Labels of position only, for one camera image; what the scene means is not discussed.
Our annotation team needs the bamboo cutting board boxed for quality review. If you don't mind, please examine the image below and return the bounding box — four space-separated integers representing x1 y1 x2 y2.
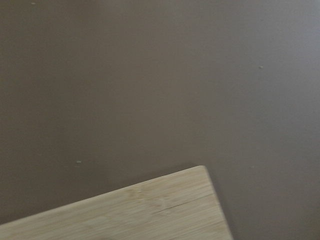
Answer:
0 165 232 240

